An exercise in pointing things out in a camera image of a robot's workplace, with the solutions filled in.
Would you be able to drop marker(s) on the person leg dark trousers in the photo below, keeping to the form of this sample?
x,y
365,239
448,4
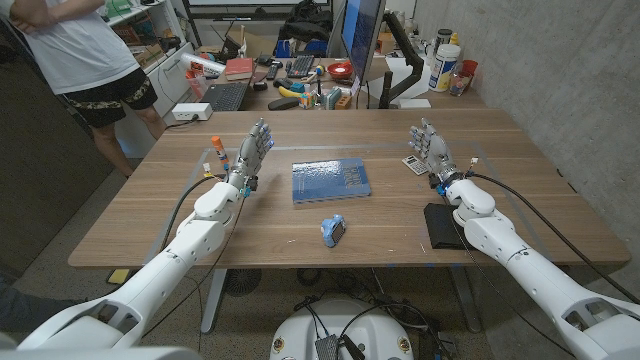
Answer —
x,y
30,310

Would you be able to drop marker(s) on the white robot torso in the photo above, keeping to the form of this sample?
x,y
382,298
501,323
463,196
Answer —
x,y
350,320

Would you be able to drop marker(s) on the grey metal table leg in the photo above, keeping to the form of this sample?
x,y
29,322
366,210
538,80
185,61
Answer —
x,y
213,300
465,300

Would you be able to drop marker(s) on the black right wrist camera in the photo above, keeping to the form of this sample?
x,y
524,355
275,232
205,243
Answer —
x,y
435,181

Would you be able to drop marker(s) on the black oval case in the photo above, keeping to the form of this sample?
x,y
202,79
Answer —
x,y
282,103

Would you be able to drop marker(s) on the red cup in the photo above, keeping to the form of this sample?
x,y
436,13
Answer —
x,y
470,66

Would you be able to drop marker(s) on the orange capped glue stick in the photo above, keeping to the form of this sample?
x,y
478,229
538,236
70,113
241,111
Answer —
x,y
218,149

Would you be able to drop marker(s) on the white pocket calculator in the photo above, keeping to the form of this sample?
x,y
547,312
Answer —
x,y
412,164

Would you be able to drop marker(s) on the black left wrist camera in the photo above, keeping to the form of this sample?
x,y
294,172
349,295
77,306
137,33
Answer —
x,y
252,183

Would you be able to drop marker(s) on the yellow bottle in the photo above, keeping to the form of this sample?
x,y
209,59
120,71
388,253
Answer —
x,y
454,39

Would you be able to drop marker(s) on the yellow banana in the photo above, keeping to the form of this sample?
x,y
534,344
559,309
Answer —
x,y
287,92

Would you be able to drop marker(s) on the cardboard box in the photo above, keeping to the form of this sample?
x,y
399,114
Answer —
x,y
257,44

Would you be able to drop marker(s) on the flat white box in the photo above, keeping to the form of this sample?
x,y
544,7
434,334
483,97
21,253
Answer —
x,y
414,103

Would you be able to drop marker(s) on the whiteboard on black stand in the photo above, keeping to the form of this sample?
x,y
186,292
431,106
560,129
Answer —
x,y
250,2

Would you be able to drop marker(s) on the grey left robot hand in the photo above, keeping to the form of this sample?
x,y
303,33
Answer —
x,y
250,152

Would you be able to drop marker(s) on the white shelf unit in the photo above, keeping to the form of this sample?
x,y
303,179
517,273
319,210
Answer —
x,y
172,75

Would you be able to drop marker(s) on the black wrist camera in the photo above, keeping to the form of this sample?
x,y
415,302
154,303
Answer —
x,y
252,183
435,181

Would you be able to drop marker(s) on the white rolled tube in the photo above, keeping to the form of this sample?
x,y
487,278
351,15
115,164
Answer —
x,y
202,64

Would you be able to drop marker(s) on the black round floor fan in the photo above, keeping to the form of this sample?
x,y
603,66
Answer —
x,y
242,281

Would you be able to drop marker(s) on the computer monitor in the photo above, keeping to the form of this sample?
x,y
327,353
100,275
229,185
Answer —
x,y
362,35

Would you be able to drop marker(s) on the red bowl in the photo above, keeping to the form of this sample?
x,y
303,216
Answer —
x,y
340,70

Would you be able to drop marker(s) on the person in white t-shirt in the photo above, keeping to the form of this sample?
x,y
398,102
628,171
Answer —
x,y
75,45

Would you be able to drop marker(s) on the black backpack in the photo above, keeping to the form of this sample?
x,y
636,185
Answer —
x,y
305,22

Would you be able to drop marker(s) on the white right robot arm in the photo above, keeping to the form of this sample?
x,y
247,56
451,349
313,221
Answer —
x,y
530,270

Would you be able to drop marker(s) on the black flat wallet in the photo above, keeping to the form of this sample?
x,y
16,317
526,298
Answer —
x,y
442,225

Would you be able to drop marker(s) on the yellow floor item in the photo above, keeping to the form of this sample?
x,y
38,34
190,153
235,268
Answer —
x,y
118,276

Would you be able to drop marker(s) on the blue hardcover book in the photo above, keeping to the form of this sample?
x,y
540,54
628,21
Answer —
x,y
330,180

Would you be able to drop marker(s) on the white canister blue label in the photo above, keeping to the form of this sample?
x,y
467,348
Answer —
x,y
442,67

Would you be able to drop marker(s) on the black computer mouse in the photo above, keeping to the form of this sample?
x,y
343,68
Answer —
x,y
260,86

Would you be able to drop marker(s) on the black TV remote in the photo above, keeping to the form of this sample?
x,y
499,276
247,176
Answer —
x,y
272,71

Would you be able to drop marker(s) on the teal plastic item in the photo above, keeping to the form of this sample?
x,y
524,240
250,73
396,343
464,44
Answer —
x,y
332,97

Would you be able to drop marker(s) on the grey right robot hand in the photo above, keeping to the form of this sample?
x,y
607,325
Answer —
x,y
437,152

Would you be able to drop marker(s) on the red book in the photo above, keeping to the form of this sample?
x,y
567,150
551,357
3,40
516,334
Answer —
x,y
239,67

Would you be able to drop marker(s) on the black laptop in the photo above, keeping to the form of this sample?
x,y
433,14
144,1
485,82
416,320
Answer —
x,y
227,96

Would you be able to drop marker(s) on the black keyboard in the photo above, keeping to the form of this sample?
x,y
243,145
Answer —
x,y
300,66

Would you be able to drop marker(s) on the white power strip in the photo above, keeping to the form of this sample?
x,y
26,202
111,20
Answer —
x,y
192,111

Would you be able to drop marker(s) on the colourful puzzle cube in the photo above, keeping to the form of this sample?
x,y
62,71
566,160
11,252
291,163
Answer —
x,y
306,100

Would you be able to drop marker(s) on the clear glass jar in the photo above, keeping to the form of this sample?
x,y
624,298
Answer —
x,y
459,84

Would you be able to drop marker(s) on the orange brick block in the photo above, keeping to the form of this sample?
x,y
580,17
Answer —
x,y
343,103

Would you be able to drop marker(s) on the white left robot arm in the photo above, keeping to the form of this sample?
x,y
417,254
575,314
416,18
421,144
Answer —
x,y
160,272

